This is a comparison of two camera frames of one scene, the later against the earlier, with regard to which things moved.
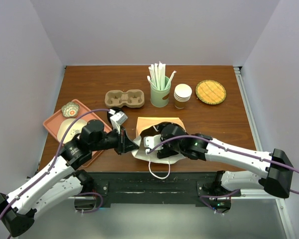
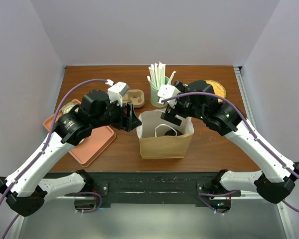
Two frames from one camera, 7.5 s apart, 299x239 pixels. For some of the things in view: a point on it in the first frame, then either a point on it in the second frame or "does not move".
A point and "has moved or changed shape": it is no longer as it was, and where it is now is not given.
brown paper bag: x=142 y=123 has moved or changed shape
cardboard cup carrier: x=116 y=98 does not move
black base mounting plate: x=206 y=187 does not move
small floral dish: x=70 y=109 does not move
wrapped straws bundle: x=157 y=75 does not move
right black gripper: x=166 y=152 to x=170 y=113
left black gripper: x=129 y=145 to x=130 y=116
